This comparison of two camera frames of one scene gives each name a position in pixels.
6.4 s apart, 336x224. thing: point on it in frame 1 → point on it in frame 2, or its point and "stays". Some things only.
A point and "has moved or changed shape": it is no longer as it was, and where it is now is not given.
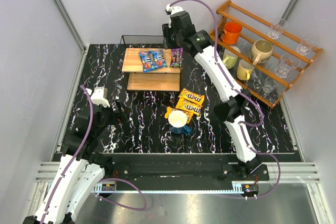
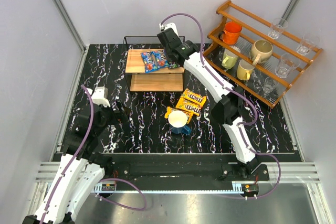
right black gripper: x=167 y=36 → x=171 y=57
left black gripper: x=115 y=111 stays
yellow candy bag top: x=188 y=94 stays
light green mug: x=230 y=58 stays
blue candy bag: x=157 y=60 has moved or changed shape
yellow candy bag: x=193 y=107 stays
